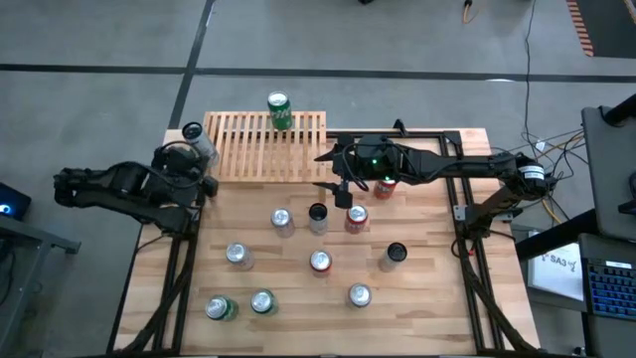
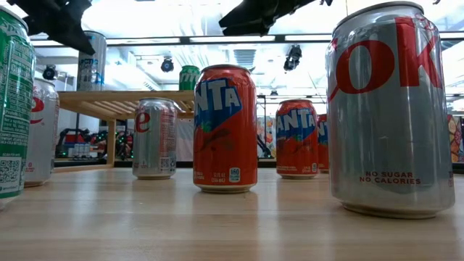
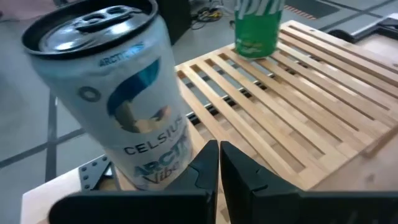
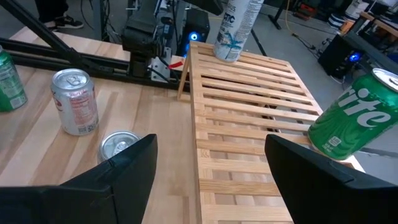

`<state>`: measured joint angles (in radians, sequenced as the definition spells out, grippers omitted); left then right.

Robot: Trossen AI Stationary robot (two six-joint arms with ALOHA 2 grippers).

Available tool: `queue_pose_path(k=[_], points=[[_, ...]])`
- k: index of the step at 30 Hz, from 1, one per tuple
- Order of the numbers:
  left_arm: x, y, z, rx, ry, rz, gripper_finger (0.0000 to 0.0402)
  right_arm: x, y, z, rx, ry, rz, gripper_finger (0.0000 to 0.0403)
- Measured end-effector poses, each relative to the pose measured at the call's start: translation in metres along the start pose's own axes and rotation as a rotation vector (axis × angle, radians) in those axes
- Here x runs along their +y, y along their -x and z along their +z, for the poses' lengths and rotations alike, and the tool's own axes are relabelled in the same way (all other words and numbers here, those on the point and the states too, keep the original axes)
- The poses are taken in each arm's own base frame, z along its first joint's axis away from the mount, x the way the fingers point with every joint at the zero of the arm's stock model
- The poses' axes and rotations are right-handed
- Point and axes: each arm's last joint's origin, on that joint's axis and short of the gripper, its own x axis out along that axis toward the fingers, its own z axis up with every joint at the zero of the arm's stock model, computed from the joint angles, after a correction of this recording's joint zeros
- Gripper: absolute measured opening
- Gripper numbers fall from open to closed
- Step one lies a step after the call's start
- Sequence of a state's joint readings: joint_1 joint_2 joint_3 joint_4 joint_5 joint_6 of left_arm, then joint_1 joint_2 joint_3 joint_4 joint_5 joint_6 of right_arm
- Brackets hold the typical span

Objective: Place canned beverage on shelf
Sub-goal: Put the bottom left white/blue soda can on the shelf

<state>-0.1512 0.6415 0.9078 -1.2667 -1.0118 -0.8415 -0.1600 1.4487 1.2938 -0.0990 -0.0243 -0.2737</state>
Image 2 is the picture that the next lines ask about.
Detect floral patterned cloth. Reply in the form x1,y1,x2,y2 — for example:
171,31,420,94
256,115,277,160

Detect white board panel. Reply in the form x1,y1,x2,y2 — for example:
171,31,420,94
175,118,196,162

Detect black table frame rail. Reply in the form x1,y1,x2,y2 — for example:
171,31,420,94
54,159,464,175

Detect wooden slatted shelf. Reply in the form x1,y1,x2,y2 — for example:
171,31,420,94
53,89,196,174

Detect colourful patchwork quilt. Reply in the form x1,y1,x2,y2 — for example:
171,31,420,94
447,114,464,164

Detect orange Fanta can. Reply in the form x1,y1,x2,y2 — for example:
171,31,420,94
316,113,331,174
275,99,320,181
192,64,259,194

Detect silver Diet Coke can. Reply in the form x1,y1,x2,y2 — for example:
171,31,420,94
23,77,61,189
325,0,457,220
131,96,179,181

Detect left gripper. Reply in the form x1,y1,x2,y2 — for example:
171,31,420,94
6,0,96,56

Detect black metal stand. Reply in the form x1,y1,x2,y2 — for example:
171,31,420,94
255,94,273,159

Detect black framed linear light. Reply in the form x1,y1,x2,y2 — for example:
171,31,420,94
30,31,464,47

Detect green Sprite can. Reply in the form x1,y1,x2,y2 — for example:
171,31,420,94
0,5,37,211
178,65,202,91

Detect Celsius Arctic Vibe can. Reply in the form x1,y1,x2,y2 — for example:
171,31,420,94
76,30,108,92

